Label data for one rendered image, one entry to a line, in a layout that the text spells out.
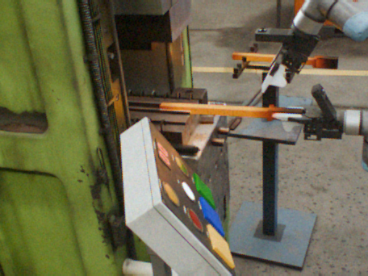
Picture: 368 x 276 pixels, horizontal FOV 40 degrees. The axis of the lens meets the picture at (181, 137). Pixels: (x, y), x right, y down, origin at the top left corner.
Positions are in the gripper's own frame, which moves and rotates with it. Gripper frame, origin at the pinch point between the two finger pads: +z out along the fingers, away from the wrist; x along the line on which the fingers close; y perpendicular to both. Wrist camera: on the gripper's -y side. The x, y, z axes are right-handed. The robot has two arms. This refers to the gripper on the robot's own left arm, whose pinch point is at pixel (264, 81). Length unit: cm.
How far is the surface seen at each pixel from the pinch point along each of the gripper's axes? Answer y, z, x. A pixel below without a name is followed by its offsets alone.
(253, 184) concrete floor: 33, 109, 97
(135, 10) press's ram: -40.2, -8.9, -17.3
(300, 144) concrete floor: 52, 99, 145
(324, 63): 21, 7, 54
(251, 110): 1.1, 10.5, -0.8
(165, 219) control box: -8, -2, -73
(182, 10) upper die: -31.2, -8.0, -0.9
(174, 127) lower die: -17.6, 24.1, -9.5
